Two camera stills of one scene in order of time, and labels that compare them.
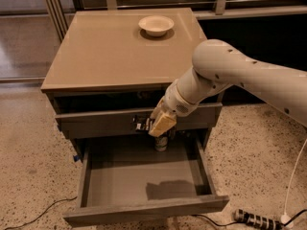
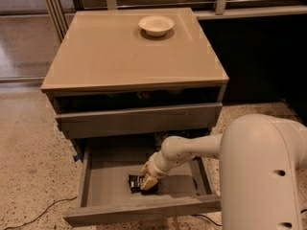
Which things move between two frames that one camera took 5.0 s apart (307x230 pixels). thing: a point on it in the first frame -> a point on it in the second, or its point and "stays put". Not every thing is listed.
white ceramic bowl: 155,26 stays put
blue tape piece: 76,157 stays put
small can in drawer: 161,143 stays put
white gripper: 174,102 -> 154,167
